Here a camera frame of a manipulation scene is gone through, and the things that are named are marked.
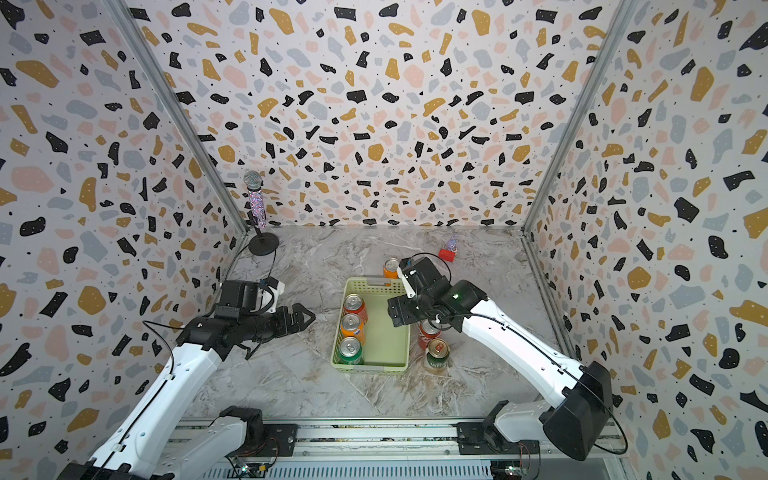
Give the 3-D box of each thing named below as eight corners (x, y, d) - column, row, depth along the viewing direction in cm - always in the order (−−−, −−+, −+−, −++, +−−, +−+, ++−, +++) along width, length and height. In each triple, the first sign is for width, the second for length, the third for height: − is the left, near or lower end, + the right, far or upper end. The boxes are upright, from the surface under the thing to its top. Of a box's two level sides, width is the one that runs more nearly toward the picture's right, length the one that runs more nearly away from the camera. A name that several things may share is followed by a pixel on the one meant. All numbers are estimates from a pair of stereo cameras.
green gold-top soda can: (425, 374, 86) (428, 359, 78) (424, 354, 90) (427, 338, 82) (446, 374, 86) (451, 359, 78) (444, 354, 90) (449, 338, 82)
